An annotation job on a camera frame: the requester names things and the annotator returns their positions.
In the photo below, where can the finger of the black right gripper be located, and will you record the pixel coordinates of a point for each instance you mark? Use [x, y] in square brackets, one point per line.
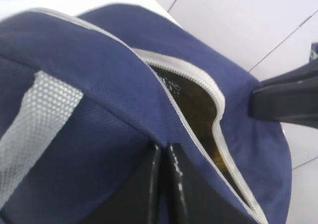
[291, 97]

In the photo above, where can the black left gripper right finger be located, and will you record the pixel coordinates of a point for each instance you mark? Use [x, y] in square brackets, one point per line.
[190, 200]

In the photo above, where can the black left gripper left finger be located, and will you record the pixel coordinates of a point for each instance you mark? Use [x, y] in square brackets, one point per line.
[136, 201]

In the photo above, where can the navy blue lunch bag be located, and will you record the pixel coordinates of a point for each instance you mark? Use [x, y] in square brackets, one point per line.
[82, 98]

